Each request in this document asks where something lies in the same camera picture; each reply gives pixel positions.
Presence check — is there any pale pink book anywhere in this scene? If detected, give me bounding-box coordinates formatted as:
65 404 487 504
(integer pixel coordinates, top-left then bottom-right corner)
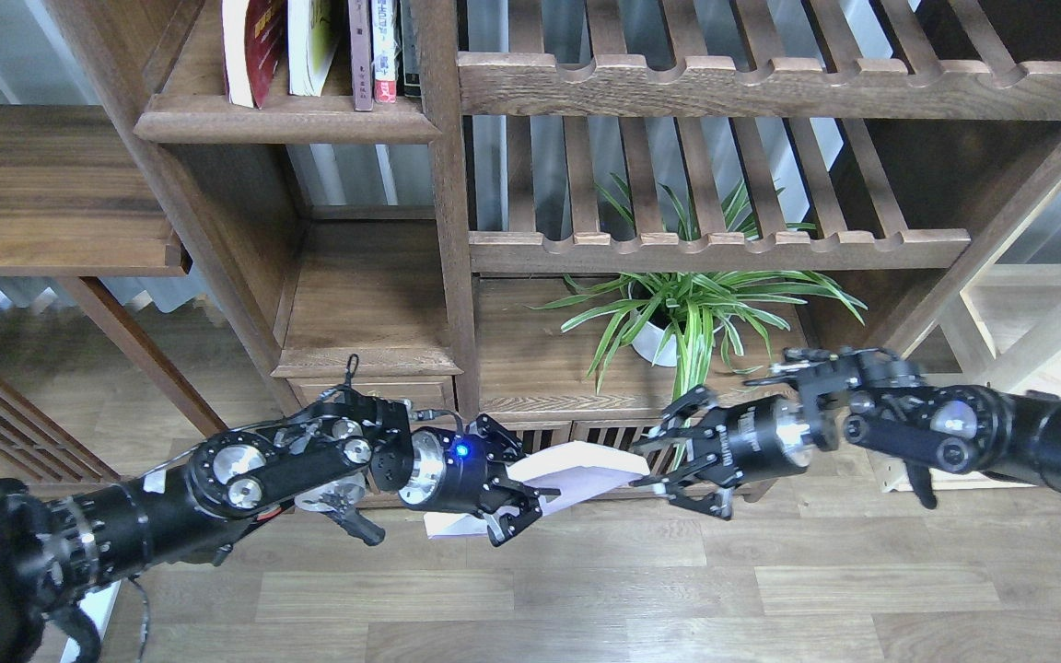
424 441 649 539

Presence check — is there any white plant pot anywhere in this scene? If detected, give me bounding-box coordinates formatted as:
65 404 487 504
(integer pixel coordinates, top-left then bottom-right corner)
624 275 724 374

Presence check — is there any red cover book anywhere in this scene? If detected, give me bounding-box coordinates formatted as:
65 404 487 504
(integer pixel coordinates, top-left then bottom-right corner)
220 0 286 108

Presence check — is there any small wooden drawer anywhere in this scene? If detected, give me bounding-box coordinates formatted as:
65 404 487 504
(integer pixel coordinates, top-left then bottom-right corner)
286 376 456 411

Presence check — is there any maroon upright book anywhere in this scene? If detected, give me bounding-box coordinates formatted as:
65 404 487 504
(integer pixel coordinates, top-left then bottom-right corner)
346 0 373 112

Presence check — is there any red white upright book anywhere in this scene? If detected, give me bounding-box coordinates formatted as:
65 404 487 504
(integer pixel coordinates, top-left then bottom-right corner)
370 0 400 104

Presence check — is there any dark upright book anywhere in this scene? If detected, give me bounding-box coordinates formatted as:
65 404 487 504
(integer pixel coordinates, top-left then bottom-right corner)
397 0 422 99

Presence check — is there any green spider plant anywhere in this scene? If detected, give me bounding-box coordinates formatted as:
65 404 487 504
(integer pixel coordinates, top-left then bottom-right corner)
542 271 867 396

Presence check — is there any dark wooden side table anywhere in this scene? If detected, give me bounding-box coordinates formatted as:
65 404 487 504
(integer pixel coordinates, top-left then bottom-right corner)
0 105 223 487

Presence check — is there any dark wooden bookshelf cabinet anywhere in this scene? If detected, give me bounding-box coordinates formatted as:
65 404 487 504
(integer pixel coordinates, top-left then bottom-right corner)
46 1 1061 421

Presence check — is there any white metal leg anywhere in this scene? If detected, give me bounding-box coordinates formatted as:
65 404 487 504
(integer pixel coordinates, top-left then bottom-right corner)
77 582 122 639

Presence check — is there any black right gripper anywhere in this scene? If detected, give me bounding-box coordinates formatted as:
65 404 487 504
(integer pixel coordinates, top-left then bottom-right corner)
632 385 817 521

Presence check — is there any right slatted cabinet door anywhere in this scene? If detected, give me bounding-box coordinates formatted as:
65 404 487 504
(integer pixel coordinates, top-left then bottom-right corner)
560 417 822 503

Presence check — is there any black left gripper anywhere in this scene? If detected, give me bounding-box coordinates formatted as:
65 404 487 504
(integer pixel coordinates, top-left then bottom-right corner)
399 414 561 547

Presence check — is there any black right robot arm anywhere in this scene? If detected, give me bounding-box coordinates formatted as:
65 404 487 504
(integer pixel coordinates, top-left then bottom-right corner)
633 348 1061 519

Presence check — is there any white and yellow book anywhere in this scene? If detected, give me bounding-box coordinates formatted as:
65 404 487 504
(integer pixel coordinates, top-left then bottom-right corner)
286 1 341 97

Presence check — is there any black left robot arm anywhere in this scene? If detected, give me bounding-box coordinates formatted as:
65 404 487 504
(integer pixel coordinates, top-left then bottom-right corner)
0 355 552 662

